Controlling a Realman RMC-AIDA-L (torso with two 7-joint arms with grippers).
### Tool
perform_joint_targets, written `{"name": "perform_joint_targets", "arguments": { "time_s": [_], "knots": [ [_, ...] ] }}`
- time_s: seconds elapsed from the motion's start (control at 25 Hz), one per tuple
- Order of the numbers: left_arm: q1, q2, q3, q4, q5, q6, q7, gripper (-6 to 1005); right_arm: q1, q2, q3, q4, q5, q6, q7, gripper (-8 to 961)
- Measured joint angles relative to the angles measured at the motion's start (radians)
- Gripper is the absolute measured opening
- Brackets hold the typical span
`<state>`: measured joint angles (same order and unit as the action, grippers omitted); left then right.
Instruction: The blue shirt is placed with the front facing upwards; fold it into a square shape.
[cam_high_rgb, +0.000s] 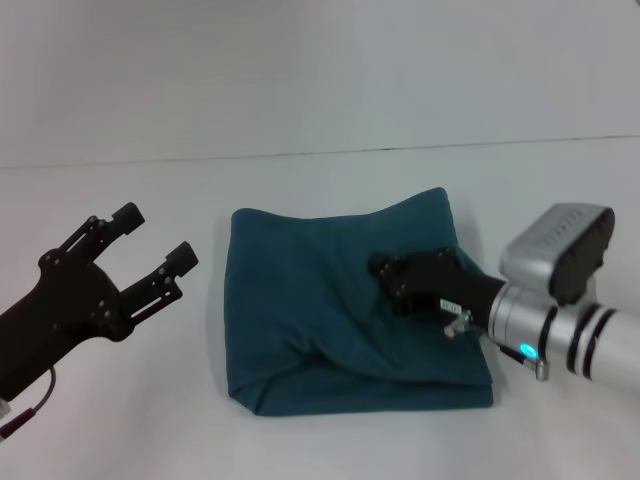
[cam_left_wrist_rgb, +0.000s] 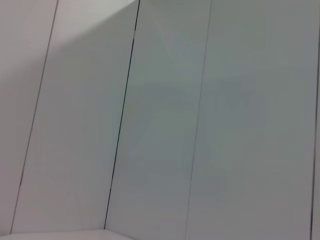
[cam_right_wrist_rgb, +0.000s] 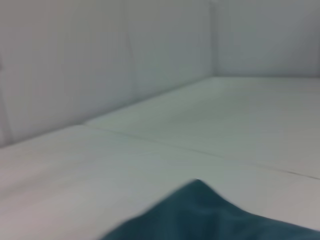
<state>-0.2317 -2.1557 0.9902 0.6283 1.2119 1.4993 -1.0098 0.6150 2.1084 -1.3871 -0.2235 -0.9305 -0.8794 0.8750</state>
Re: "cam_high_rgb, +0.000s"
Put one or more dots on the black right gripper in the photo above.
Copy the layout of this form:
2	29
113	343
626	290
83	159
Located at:
435	290

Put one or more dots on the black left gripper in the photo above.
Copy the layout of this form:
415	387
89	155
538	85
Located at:
55	320

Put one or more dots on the teal t-shirt with FREE print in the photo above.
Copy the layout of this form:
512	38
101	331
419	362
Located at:
310	310

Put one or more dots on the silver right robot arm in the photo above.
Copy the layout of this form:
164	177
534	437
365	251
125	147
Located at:
565	310

